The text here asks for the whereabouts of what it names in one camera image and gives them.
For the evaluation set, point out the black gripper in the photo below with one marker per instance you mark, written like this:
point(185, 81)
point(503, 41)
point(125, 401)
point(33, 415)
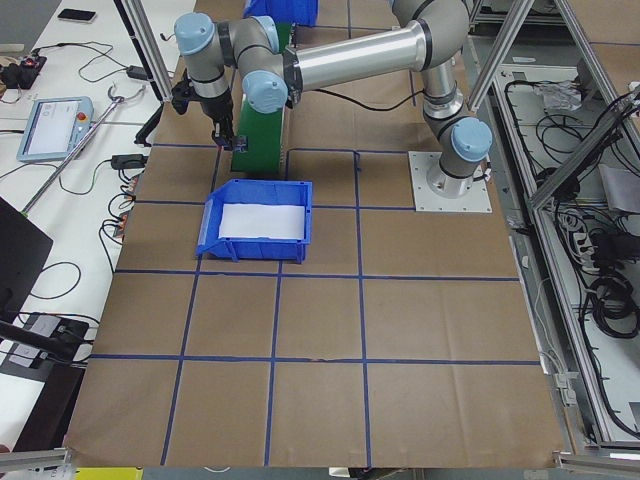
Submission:
point(218, 106)

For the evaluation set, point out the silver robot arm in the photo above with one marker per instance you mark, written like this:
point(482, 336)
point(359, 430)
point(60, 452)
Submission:
point(429, 34)

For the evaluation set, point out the green conveyor belt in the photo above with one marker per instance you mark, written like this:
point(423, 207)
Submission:
point(262, 120)

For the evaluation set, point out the black power adapter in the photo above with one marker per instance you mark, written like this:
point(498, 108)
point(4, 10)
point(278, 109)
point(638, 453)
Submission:
point(136, 73)

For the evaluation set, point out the metal reacher grabber pole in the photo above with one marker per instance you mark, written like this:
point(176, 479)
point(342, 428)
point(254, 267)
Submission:
point(116, 100)

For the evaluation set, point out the blue left plastic bin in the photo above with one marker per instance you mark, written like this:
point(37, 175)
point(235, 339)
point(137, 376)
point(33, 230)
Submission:
point(246, 191)

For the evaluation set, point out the blue plastic bin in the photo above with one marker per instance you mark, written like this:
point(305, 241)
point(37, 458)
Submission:
point(246, 191)
point(301, 12)

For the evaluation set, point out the blue right plastic bin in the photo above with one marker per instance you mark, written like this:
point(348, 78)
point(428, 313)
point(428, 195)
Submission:
point(301, 12)

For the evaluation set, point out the white foam pad left bin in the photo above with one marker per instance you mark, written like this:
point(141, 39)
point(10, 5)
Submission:
point(262, 221)

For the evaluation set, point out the teach pendant tablet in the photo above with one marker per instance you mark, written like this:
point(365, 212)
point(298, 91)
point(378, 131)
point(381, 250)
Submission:
point(55, 126)

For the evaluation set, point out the black smartphone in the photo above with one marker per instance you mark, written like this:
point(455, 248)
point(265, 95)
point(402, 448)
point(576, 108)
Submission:
point(77, 15)

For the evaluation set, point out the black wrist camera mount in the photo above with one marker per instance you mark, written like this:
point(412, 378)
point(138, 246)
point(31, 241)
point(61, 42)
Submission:
point(182, 94)

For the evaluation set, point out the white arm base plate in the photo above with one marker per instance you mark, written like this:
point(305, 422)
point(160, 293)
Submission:
point(435, 192)

